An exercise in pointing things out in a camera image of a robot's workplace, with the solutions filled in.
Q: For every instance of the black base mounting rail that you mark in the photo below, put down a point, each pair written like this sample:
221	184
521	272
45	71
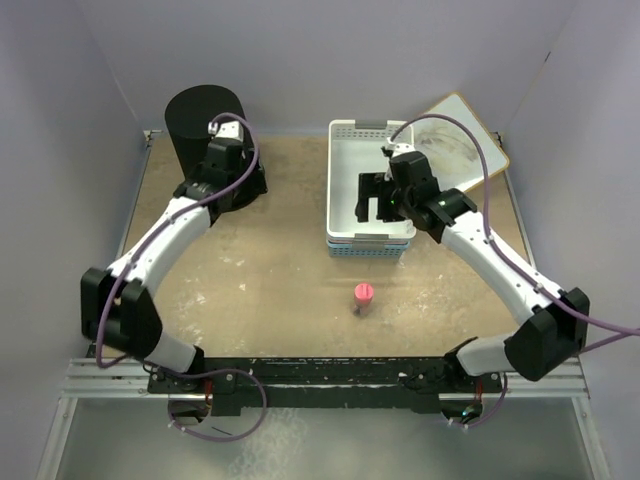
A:
418	384

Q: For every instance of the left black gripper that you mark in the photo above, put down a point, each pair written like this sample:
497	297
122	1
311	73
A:
242	165

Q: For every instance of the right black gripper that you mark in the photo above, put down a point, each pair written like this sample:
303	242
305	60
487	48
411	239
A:
369	187

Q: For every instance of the white perforated plastic basket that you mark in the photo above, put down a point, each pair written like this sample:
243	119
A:
355	147

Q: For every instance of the small whiteboard with wooden frame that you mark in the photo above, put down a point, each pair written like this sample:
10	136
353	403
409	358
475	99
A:
453	157

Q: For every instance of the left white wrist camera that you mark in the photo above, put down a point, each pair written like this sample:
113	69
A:
230	130

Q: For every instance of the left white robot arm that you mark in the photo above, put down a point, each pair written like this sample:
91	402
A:
118	311

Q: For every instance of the large black plastic container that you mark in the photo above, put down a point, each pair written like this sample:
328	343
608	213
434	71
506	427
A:
187	116

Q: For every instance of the pink capped small bottle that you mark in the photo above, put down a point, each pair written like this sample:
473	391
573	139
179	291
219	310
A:
363	297

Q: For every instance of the aluminium table frame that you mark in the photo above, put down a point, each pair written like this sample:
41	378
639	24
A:
261	284

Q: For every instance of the blue perforated plastic basket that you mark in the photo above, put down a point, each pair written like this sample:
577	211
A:
366	248

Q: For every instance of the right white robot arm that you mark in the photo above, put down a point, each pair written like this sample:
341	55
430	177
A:
551	320

